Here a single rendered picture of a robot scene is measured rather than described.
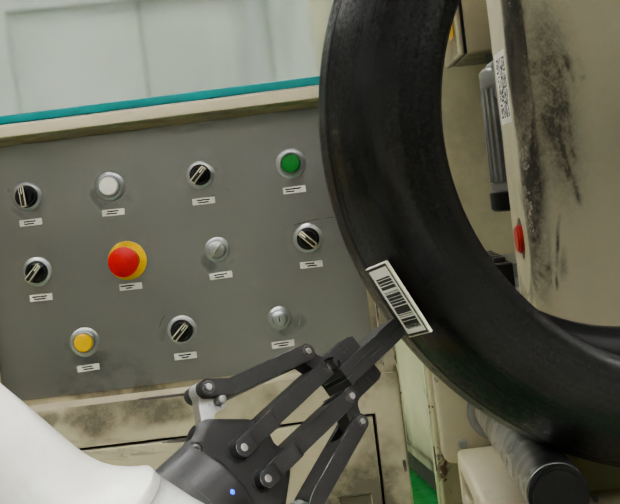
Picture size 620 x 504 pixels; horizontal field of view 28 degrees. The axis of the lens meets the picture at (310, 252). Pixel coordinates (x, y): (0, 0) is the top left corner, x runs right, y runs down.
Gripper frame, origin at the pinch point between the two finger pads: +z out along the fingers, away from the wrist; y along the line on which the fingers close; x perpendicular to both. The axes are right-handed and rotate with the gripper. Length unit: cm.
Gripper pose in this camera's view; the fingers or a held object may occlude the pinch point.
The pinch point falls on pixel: (362, 356)
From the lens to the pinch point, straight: 91.8
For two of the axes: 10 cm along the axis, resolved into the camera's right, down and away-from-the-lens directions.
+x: 5.3, -3.7, -7.7
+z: 6.0, -4.8, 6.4
